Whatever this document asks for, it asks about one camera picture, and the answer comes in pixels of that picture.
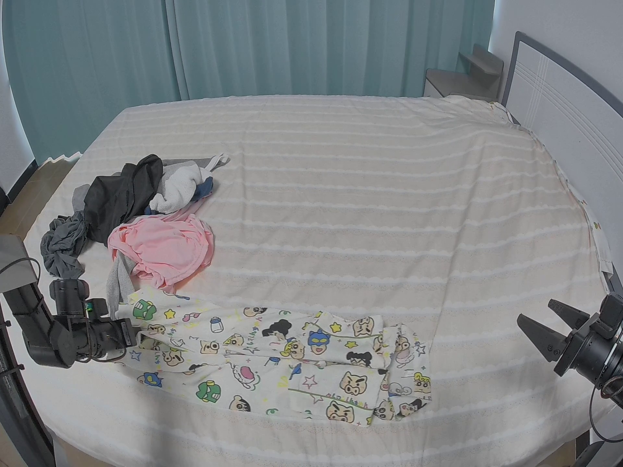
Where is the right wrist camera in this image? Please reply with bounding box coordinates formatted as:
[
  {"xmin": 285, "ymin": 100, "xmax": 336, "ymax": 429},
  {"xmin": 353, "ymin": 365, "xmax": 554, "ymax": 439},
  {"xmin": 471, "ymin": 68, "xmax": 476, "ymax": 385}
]
[{"xmin": 599, "ymin": 294, "xmax": 623, "ymax": 340}]

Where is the blue-green curtain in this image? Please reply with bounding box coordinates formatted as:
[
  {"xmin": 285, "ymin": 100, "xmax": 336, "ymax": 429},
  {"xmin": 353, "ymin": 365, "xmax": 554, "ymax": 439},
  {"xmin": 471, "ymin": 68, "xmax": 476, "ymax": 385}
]
[
  {"xmin": 0, "ymin": 0, "xmax": 188, "ymax": 164},
  {"xmin": 163, "ymin": 0, "xmax": 499, "ymax": 101}
]

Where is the white printed pyjama top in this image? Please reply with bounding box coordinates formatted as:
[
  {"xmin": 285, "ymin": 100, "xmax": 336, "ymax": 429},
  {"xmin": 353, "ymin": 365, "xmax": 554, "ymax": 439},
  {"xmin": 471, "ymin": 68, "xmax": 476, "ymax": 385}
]
[{"xmin": 117, "ymin": 285, "xmax": 434, "ymax": 429}]

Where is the grey bedside table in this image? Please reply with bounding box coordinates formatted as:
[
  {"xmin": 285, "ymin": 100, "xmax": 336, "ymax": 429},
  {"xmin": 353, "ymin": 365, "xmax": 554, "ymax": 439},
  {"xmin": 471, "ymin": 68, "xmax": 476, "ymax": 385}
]
[{"xmin": 424, "ymin": 43, "xmax": 504, "ymax": 102}]

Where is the pink garment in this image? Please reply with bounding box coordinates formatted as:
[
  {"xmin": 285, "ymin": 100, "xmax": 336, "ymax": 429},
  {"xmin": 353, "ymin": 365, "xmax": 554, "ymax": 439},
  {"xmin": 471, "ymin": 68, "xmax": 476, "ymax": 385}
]
[{"xmin": 107, "ymin": 213, "xmax": 215, "ymax": 295}]

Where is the pale grey knitted garment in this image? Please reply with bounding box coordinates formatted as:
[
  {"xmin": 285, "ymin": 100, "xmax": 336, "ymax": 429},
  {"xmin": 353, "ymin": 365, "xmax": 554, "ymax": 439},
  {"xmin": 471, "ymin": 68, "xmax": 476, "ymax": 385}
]
[{"xmin": 105, "ymin": 253, "xmax": 139, "ymax": 319}]

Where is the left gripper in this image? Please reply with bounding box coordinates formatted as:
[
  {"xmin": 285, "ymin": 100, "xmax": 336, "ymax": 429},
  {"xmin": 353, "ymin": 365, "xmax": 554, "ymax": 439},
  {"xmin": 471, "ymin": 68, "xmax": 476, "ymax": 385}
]
[{"xmin": 90, "ymin": 317, "xmax": 140, "ymax": 359}]

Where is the dark blue garment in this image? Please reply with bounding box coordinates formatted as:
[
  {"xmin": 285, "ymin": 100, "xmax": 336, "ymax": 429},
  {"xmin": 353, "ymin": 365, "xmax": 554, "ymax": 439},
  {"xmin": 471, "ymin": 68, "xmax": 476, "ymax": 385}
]
[{"xmin": 187, "ymin": 177, "xmax": 215, "ymax": 203}]

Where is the black garment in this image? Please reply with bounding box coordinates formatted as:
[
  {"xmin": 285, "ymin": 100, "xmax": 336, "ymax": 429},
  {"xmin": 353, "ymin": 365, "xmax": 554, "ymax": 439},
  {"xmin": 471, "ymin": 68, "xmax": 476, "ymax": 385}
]
[{"xmin": 83, "ymin": 154, "xmax": 164, "ymax": 247}]

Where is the bed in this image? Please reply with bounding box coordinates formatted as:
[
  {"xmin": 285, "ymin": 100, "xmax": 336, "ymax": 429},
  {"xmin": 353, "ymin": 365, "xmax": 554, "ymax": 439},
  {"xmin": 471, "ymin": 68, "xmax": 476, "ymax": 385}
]
[{"xmin": 10, "ymin": 30, "xmax": 623, "ymax": 467}]

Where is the dark grey garment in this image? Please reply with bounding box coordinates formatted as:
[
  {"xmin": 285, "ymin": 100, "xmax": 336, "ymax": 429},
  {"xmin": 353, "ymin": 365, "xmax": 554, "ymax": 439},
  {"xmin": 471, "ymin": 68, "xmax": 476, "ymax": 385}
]
[{"xmin": 40, "ymin": 212, "xmax": 91, "ymax": 281}]

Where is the white garment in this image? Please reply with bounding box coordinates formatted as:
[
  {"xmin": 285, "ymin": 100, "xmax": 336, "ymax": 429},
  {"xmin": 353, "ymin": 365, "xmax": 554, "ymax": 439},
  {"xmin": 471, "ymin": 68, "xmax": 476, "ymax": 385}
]
[{"xmin": 148, "ymin": 153, "xmax": 231, "ymax": 215}]

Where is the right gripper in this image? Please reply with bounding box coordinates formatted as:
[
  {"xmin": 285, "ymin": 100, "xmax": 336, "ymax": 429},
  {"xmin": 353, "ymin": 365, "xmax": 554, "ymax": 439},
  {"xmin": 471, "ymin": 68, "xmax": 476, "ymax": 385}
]
[{"xmin": 517, "ymin": 299, "xmax": 623, "ymax": 387}]

